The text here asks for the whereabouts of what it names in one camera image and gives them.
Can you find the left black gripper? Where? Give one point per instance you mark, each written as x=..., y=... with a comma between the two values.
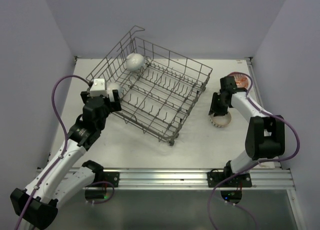
x=114, y=106

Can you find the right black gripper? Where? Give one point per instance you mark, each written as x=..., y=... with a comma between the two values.
x=214, y=108

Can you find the white bowl with dark stripes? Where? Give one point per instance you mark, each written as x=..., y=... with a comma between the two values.
x=220, y=121

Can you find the blue zigzag pattern bowl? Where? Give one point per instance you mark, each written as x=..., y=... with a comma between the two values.
x=241, y=80

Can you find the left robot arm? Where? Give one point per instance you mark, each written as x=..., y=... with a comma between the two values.
x=39, y=201

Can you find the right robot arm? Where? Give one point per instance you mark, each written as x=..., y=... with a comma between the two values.
x=265, y=137

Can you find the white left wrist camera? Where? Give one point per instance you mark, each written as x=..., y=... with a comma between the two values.
x=98, y=88

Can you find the grey wire dish rack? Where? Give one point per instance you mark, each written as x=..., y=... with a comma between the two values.
x=158, y=98

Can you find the aluminium mounting rail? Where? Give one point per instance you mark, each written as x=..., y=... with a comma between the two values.
x=196, y=179

